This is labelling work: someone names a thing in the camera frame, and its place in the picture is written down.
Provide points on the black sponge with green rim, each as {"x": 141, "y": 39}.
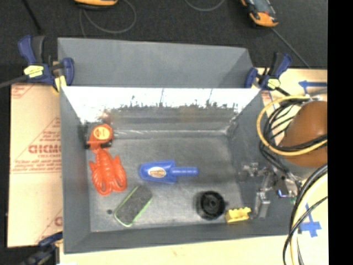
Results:
{"x": 133, "y": 205}

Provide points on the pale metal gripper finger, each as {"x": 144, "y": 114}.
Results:
{"x": 251, "y": 169}
{"x": 262, "y": 203}

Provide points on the brown cardboard board red print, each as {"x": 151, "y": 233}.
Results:
{"x": 33, "y": 159}

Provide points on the black round knob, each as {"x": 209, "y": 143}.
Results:
{"x": 211, "y": 204}

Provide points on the orange tape measure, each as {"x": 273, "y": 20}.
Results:
{"x": 100, "y": 135}

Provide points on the yellow toy brick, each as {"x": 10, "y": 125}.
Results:
{"x": 237, "y": 214}

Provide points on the grey metal bin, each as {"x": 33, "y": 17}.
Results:
{"x": 171, "y": 153}

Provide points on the blue toy trowel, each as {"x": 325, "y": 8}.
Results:
{"x": 160, "y": 171}

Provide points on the orange toy lobster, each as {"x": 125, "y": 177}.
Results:
{"x": 106, "y": 172}

